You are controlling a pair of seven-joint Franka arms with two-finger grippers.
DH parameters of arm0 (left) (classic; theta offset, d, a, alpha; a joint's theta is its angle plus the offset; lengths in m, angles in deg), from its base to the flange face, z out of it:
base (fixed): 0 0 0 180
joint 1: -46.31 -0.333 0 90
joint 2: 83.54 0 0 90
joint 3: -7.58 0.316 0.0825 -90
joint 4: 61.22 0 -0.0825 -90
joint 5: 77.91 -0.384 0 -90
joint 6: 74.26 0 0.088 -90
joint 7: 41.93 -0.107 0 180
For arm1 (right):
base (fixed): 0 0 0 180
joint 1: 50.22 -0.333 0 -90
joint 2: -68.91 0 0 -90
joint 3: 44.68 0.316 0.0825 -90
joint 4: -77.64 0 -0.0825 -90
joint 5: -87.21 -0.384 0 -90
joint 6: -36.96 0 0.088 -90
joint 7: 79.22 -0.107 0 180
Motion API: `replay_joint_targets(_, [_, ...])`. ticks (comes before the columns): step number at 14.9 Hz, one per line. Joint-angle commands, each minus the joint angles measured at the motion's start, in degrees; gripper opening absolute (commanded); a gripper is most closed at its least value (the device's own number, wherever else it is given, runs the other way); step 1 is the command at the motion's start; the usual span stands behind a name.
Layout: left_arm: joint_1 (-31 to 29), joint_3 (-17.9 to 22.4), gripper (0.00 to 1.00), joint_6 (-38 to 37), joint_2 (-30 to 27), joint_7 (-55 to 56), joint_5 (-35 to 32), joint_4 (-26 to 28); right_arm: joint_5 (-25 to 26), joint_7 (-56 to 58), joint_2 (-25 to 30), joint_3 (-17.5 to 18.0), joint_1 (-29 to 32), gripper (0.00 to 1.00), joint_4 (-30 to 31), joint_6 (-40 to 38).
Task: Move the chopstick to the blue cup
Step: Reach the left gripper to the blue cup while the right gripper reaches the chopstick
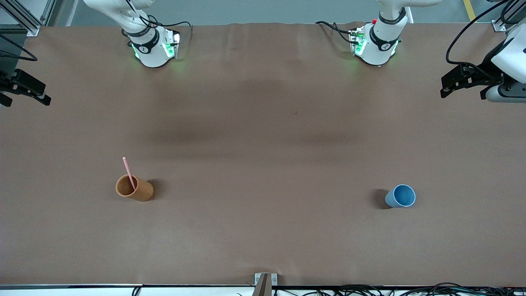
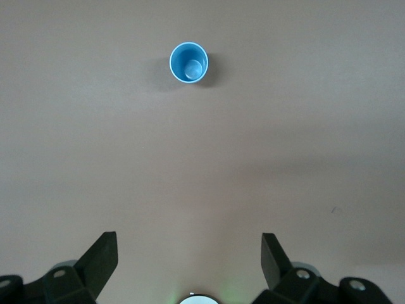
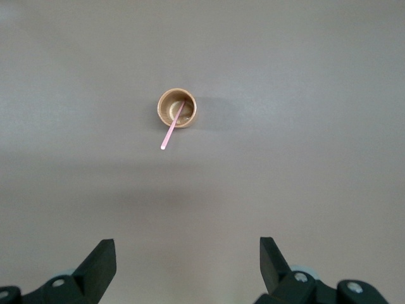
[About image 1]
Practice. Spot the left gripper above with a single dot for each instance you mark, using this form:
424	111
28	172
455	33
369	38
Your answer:
486	68

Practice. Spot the pink chopstick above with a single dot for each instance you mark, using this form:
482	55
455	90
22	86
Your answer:
127	168

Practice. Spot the blue cup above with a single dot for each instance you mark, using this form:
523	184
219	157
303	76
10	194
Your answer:
400	196

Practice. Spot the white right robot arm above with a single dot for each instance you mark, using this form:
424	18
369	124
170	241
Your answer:
152	53

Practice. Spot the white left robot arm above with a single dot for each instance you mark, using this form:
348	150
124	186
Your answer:
376	51

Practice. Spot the orange cup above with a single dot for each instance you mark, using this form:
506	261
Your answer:
141	192

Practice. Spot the brown table cover sheet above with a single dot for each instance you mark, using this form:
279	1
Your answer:
263	230

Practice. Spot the brown upright bar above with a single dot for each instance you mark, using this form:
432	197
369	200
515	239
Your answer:
263	287

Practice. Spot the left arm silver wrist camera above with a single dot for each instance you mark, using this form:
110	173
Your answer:
509	94

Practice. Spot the aluminium frame profile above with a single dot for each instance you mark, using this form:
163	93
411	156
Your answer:
499	26
31	29

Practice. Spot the grey metal post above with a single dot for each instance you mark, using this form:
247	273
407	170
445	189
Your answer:
53	10

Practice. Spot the grey metal mounting bracket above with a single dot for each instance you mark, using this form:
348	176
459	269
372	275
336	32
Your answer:
274	278

